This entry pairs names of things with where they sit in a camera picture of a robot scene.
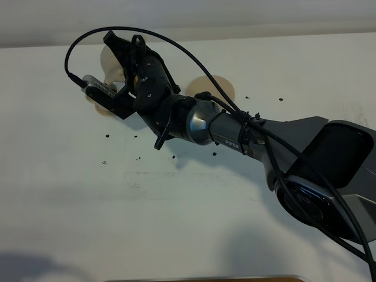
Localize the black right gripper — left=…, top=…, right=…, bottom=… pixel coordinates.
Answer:
left=103, top=31, right=180, bottom=114

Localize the beige ceramic teapot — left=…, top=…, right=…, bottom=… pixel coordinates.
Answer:
left=100, top=45, right=126, bottom=92

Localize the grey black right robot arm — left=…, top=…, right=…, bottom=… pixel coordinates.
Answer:
left=103, top=32, right=375, bottom=243

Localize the beige teapot saucer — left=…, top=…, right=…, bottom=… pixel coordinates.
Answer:
left=186, top=75, right=236, bottom=102

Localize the beige left teacup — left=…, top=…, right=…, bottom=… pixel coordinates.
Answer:
left=85, top=95, right=96, bottom=104

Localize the beige left cup saucer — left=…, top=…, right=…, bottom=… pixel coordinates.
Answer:
left=95, top=103, right=114, bottom=116

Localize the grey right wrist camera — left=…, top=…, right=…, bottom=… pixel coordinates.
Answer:
left=79, top=75, right=137, bottom=120

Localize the black camera cable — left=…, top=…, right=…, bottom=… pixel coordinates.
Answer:
left=63, top=26, right=376, bottom=282

